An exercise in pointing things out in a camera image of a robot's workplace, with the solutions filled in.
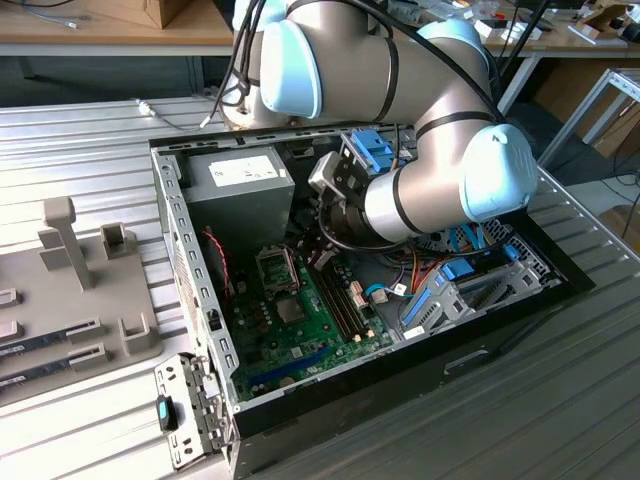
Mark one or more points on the silver green CPU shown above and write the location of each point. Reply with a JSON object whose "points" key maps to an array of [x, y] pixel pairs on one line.
{"points": [[291, 311]]}

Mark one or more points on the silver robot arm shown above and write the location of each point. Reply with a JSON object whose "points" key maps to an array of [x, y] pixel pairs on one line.
{"points": [[425, 75]]}

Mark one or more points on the blue plastic drive carrier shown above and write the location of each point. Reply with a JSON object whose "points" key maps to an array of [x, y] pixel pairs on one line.
{"points": [[372, 150]]}

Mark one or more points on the black RAM slot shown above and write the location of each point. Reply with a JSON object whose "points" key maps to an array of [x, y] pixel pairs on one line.
{"points": [[356, 310], [349, 310], [334, 310], [342, 310]]}

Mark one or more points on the grey power supply unit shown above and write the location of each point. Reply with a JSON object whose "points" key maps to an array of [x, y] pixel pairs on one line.
{"points": [[235, 210]]}

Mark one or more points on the green motherboard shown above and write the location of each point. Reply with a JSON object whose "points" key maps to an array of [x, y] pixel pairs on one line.
{"points": [[320, 335]]}

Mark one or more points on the blue carrier with black disk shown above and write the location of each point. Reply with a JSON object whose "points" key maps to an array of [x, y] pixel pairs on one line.
{"points": [[457, 272]]}

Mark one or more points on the blue expansion slot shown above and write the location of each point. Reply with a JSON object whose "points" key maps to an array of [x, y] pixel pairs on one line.
{"points": [[289, 367]]}

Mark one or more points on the black grey PC case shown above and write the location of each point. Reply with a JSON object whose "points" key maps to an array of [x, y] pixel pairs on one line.
{"points": [[350, 400]]}

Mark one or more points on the perforated metal disk bay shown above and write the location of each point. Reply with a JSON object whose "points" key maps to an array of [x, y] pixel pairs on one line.
{"points": [[530, 255]]}

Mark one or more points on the small white box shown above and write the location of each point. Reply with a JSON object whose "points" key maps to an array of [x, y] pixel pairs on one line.
{"points": [[487, 29]]}

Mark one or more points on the black stand pole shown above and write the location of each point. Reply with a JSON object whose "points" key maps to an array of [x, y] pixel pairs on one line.
{"points": [[520, 42]]}

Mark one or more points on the teal black latch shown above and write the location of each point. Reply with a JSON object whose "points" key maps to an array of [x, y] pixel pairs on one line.
{"points": [[165, 414]]}

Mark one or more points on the brown cardboard box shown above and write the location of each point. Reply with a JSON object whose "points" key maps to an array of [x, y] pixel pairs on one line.
{"points": [[560, 85], [622, 225], [160, 10]]}

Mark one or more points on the grey parts rack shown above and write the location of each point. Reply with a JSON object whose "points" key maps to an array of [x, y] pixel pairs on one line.
{"points": [[75, 310]]}

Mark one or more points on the wooden desk white legs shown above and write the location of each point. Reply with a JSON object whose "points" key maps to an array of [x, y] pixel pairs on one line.
{"points": [[560, 42]]}

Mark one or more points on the dark RAM stick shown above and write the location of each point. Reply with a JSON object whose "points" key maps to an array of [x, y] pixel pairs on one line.
{"points": [[35, 345], [35, 375]]}

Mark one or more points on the cardboard holder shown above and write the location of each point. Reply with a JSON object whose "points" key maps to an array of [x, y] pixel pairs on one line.
{"points": [[600, 20]]}

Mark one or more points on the black camera bracket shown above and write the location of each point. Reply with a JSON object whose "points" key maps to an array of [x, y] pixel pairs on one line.
{"points": [[352, 175]]}

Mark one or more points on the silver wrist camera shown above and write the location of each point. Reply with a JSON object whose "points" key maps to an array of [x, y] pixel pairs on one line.
{"points": [[325, 172]]}

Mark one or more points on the grey disk bay bracket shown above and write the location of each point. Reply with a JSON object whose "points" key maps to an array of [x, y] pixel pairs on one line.
{"points": [[450, 312]]}

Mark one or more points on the metal card retention bracket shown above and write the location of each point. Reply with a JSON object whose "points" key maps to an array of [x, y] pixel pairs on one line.
{"points": [[186, 442]]}

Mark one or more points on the aluminium profile frame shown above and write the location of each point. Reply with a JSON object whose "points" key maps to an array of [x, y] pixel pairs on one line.
{"points": [[625, 80]]}

